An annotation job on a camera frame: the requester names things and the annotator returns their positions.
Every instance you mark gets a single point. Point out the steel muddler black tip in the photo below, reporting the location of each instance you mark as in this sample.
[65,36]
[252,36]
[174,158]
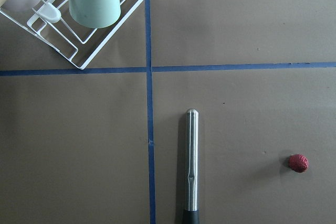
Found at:
[190,211]

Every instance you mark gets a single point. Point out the red strawberry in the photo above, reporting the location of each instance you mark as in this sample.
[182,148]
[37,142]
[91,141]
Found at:
[298,163]

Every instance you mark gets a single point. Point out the white wire cup rack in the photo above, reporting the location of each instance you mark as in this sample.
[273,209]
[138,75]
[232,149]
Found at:
[49,28]

